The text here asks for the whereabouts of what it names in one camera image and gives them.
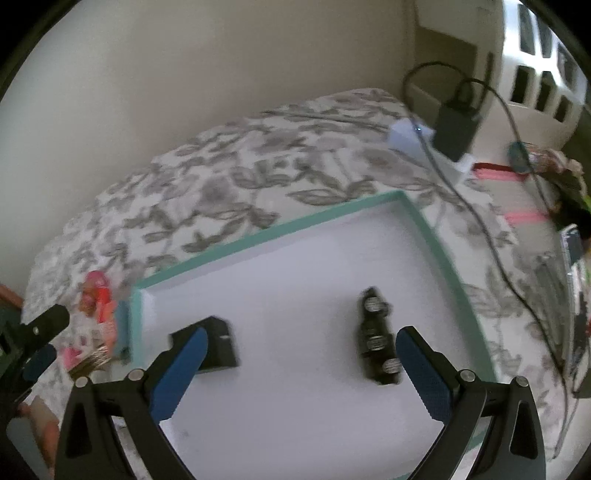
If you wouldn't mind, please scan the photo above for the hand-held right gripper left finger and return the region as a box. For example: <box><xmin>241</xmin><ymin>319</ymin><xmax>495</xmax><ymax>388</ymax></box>
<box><xmin>54</xmin><ymin>328</ymin><xmax>208</xmax><ymax>480</ymax></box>

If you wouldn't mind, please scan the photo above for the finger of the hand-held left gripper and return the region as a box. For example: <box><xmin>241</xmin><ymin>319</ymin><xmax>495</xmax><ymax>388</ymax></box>
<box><xmin>9</xmin><ymin>346</ymin><xmax>57</xmax><ymax>403</ymax></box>
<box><xmin>19</xmin><ymin>306</ymin><xmax>71</xmax><ymax>343</ymax></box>

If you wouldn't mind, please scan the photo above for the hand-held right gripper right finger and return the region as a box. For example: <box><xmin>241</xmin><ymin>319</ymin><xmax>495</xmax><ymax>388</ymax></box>
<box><xmin>394</xmin><ymin>325</ymin><xmax>548</xmax><ymax>480</ymax></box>

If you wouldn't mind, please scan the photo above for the black charger block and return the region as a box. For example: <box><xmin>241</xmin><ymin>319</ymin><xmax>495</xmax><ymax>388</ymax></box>
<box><xmin>168</xmin><ymin>316</ymin><xmax>241</xmax><ymax>372</ymax></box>

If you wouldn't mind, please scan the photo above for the teal-rimmed white tray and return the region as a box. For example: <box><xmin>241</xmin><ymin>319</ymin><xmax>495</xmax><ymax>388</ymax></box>
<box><xmin>124</xmin><ymin>189</ymin><xmax>502</xmax><ymax>480</ymax></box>

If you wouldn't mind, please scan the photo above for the pink doll toy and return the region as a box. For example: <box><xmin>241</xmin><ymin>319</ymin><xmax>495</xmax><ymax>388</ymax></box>
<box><xmin>76</xmin><ymin>270</ymin><xmax>134</xmax><ymax>365</ymax></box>

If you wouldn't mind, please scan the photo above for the black toy car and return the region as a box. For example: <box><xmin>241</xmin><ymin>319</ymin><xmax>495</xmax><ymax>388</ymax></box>
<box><xmin>358</xmin><ymin>286</ymin><xmax>402</xmax><ymax>386</ymax></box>

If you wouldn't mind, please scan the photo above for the grey ridged case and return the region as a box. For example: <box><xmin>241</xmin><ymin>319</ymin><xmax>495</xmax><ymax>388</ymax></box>
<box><xmin>531</xmin><ymin>254</ymin><xmax>565</xmax><ymax>324</ymax></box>

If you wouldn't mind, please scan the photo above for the smartphone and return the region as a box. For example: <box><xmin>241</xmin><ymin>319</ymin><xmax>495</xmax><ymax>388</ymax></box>
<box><xmin>558</xmin><ymin>224</ymin><xmax>591</xmax><ymax>370</ymax></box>

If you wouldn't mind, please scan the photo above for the teal round lid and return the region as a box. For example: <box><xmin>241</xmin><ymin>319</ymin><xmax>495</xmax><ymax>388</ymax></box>
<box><xmin>508</xmin><ymin>142</ymin><xmax>532</xmax><ymax>174</ymax></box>

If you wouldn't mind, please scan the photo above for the white power strip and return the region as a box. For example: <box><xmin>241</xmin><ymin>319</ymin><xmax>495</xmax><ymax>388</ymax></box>
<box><xmin>388</xmin><ymin>117</ymin><xmax>474</xmax><ymax>178</ymax></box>

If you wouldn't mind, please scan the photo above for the black power adapter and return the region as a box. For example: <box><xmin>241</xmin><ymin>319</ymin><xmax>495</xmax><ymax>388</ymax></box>
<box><xmin>434</xmin><ymin>104</ymin><xmax>481</xmax><ymax>162</ymax></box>

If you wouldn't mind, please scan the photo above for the brown wooden rail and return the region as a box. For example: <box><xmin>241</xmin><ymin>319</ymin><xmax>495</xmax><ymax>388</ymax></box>
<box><xmin>0</xmin><ymin>284</ymin><xmax>25</xmax><ymax>311</ymax></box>

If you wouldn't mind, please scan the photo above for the thin black cable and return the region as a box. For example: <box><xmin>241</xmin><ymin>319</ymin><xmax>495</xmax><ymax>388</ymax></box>
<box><xmin>455</xmin><ymin>76</ymin><xmax>561</xmax><ymax>217</ymax></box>
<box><xmin>402</xmin><ymin>60</ymin><xmax>583</xmax><ymax>457</ymax></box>

